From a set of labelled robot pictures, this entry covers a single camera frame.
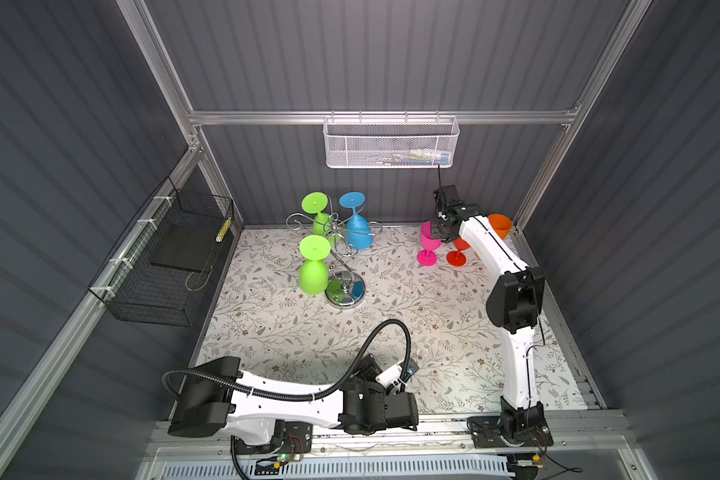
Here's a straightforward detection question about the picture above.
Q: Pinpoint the red wine glass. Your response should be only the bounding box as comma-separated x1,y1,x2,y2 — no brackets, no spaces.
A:
446,238,471,267

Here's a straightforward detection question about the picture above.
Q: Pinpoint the pink wine glass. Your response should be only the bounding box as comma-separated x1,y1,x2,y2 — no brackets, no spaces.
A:
417,221,442,267

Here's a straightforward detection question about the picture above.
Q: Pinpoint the orange wine glass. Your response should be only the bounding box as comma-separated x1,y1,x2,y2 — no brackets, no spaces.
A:
461,214,512,263

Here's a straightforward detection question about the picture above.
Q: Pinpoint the chrome wine glass rack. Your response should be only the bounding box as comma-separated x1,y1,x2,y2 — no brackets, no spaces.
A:
285,207,382,310

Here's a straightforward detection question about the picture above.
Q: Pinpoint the yellow-green wine glass front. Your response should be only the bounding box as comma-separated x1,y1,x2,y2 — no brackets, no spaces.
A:
299,235,332,295

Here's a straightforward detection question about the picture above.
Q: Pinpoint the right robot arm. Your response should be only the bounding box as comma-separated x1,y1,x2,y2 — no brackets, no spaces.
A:
431,185,546,446

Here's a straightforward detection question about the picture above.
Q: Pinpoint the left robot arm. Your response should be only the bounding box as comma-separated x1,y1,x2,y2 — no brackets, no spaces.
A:
161,319,419,451

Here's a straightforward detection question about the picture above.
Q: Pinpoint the blue wine glass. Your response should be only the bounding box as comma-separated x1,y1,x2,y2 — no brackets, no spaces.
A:
339,191,373,251

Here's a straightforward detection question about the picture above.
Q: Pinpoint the green wine glass back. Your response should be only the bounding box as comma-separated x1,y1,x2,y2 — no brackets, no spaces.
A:
301,191,344,250

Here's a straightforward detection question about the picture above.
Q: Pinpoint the yellow marker in basket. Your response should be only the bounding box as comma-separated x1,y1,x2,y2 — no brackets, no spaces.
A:
215,217,232,243

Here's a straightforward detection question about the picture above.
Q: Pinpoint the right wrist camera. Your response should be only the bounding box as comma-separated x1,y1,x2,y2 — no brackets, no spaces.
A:
433,190,446,221

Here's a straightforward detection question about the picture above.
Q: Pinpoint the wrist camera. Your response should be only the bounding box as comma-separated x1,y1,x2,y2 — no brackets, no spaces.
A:
375,360,419,394
433,190,446,221

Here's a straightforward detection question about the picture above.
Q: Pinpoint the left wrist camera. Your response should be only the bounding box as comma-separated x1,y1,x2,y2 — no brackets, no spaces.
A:
375,360,419,394

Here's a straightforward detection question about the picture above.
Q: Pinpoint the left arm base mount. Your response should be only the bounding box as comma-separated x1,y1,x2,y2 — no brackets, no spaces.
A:
234,419,313,455

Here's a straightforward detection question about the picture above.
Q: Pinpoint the white wire wall basket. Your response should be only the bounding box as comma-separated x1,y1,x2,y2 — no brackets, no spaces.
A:
322,114,460,169

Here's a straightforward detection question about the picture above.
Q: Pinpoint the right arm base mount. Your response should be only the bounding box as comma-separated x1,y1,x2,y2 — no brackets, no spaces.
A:
467,414,554,449

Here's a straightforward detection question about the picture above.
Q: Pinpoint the white perforated cable tray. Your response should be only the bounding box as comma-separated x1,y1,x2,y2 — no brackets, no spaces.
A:
158,454,517,480

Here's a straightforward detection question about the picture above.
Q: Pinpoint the black wire wall basket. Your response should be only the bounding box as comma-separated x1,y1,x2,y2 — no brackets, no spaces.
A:
89,180,235,327

